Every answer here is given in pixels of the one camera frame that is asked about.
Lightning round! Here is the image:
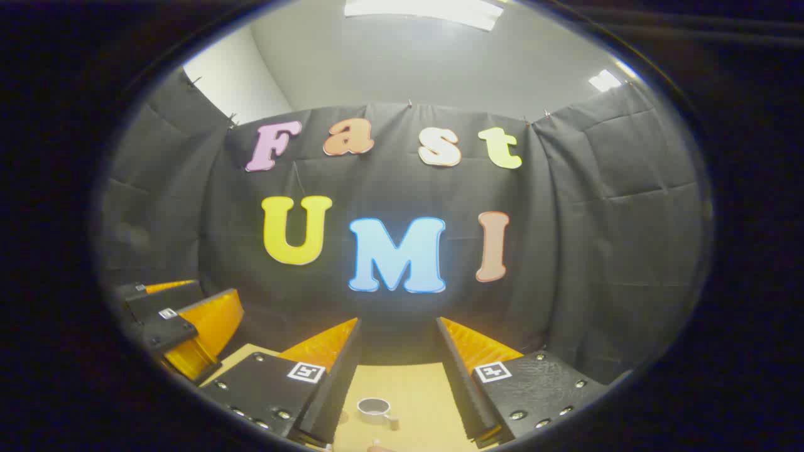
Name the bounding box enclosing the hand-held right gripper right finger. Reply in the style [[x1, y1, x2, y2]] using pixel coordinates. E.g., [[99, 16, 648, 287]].
[[437, 316, 609, 449]]

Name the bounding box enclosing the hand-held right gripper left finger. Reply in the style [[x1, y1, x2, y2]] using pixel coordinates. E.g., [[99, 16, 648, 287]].
[[200, 317, 363, 448]]

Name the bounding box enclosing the white cup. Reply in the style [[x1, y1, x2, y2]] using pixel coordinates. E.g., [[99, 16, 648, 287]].
[[356, 397, 400, 431]]

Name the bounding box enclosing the light wooden desktop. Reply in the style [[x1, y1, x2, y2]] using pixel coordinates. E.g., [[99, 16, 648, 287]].
[[202, 343, 503, 452]]

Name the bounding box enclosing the black backdrop cloth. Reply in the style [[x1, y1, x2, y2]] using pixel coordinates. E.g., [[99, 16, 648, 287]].
[[94, 66, 714, 385]]

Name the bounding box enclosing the rectangular ceiling light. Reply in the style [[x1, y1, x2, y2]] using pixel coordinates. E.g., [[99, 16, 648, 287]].
[[589, 69, 622, 92]]

